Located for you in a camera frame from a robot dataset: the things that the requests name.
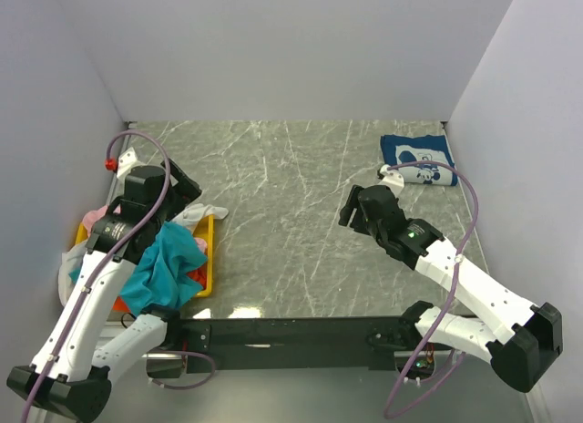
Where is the teal t shirt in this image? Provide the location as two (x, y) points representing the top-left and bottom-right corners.
(120, 222), (208, 315)

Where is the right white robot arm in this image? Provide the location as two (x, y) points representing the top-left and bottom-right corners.
(339, 184), (563, 393)

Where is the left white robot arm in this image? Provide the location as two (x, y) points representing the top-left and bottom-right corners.
(6, 159), (201, 422)

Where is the white t shirt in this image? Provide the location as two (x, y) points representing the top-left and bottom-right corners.
(173, 202), (229, 230)

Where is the yellow plastic bin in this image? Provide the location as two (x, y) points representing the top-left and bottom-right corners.
(75, 216), (218, 298)

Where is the folded navy printed t shirt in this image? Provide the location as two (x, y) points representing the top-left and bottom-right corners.
(380, 135), (458, 186)

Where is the orange t shirt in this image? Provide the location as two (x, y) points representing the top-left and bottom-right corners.
(112, 267), (207, 313)

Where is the pink t shirt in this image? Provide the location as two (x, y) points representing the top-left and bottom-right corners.
(81, 205), (108, 233)

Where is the black base beam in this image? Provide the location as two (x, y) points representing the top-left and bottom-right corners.
(161, 316), (422, 371)

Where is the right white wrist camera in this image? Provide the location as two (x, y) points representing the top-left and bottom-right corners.
(377, 164), (404, 198)

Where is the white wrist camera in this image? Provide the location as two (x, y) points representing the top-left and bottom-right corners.
(105, 147), (142, 181)
(377, 164), (404, 198)

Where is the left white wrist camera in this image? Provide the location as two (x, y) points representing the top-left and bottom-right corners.
(105, 147), (142, 181)

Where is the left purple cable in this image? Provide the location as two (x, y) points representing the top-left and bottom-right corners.
(21, 130), (172, 420)

